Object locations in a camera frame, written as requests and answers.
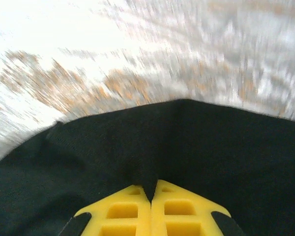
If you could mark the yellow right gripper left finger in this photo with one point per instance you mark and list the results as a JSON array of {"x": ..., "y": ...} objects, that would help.
[{"x": 127, "y": 211}]

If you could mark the black t-shirt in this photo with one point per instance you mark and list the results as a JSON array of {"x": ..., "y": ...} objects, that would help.
[{"x": 162, "y": 137}]

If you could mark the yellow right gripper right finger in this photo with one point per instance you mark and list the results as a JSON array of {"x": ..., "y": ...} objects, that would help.
[{"x": 182, "y": 211}]

